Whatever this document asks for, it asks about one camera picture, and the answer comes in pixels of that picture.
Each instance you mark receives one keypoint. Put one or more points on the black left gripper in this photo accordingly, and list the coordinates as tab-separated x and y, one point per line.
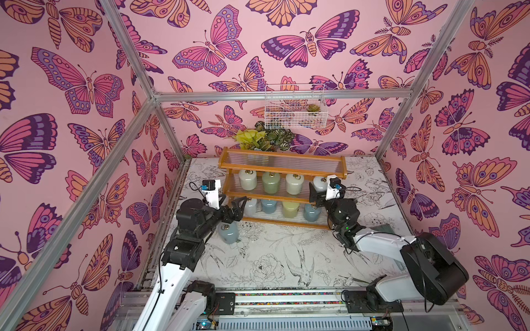
235	214

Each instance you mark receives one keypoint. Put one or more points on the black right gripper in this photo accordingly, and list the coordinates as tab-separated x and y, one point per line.
321	198

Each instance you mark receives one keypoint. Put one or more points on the cream canister shelf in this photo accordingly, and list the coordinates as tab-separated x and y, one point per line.
294	183

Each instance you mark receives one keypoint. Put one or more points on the large light blue canister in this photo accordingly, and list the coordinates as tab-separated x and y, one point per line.
228	232

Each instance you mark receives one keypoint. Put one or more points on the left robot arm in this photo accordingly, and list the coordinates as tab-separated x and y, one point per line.
176	303

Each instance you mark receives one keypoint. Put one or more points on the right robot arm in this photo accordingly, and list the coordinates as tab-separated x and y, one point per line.
430	272

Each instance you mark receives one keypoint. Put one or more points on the white canister bottom shelf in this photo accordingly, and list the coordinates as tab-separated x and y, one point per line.
251	207

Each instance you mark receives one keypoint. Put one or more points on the yellow-green canister bottom shelf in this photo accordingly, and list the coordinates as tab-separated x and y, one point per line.
290	209

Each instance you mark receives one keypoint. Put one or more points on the blue canister bottom shelf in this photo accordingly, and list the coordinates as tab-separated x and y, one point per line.
268	206

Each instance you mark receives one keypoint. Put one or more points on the wooden tiered shelf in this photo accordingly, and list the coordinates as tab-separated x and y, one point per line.
281	165

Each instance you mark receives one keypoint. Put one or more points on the green canister middle shelf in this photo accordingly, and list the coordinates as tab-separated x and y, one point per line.
271	182

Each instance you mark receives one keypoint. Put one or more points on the blue canister bottom right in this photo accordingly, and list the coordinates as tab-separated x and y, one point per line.
311	213

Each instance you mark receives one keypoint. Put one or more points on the green leafy plant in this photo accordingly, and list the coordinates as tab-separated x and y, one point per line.
263	139

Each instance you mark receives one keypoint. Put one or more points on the green plastic dustpan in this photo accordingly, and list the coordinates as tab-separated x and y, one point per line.
384	228

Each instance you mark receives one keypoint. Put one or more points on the small succulent in basket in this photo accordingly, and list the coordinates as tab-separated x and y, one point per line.
313	108

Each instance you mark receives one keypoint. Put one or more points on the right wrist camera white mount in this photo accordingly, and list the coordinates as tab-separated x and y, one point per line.
335	188

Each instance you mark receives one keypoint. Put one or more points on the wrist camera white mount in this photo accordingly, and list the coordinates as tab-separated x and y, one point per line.
210	190
335	188

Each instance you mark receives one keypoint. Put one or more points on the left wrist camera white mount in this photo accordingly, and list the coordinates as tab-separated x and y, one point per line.
210	190

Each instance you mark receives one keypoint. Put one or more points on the white wire basket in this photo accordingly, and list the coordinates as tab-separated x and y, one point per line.
286	108

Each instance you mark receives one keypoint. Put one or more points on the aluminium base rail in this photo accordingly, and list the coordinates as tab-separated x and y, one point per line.
322	309

